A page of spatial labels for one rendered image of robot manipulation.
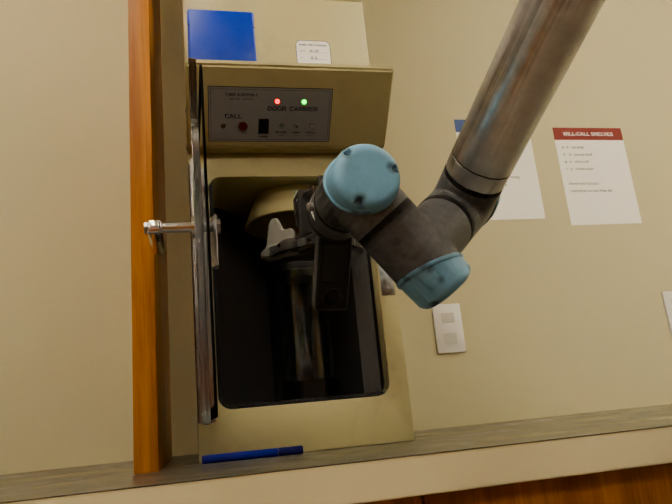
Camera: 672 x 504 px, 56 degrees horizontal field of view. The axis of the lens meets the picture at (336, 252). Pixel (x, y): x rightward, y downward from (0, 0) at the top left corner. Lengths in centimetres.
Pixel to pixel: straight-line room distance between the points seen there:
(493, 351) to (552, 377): 16
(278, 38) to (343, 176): 54
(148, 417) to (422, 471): 36
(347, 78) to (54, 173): 76
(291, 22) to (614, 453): 84
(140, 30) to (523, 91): 59
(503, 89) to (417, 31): 111
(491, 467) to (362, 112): 58
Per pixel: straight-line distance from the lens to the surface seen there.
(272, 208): 105
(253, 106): 100
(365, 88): 103
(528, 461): 74
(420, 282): 68
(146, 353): 87
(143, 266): 89
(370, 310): 105
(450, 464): 70
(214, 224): 70
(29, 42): 168
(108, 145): 153
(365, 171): 66
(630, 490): 84
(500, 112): 71
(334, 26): 119
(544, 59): 68
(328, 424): 97
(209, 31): 102
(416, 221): 68
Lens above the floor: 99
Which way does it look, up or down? 15 degrees up
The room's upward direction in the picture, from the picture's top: 6 degrees counter-clockwise
